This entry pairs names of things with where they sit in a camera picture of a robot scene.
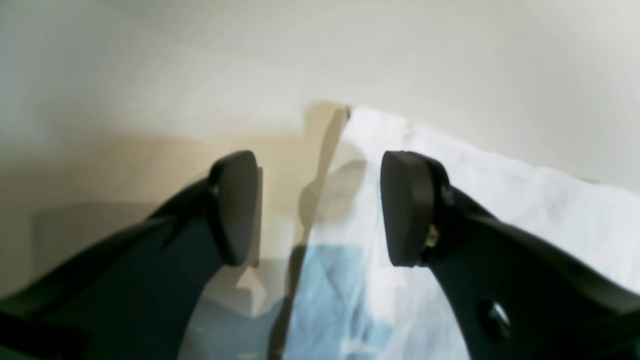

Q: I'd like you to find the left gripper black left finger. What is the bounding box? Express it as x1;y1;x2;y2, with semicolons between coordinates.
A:
0;150;262;360

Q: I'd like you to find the white T-shirt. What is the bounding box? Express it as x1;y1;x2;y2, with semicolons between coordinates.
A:
177;106;640;360

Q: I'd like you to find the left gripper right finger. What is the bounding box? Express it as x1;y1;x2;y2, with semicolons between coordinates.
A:
380;151;640;360

